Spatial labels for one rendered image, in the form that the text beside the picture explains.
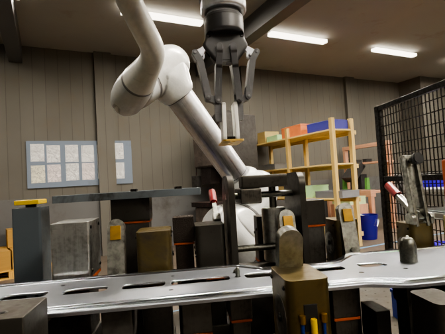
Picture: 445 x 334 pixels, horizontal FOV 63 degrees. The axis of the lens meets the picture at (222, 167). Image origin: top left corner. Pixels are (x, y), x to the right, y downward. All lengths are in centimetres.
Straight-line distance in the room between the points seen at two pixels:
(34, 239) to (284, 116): 789
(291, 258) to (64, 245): 48
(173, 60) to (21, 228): 67
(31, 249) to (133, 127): 617
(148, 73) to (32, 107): 605
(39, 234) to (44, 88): 614
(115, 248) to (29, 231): 30
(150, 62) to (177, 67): 27
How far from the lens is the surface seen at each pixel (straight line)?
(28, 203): 105
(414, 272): 74
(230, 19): 71
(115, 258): 82
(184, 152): 736
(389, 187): 107
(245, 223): 132
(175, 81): 123
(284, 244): 55
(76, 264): 83
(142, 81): 106
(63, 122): 699
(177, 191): 94
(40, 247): 105
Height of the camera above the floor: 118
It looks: 2 degrees up
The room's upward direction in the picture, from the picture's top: 3 degrees counter-clockwise
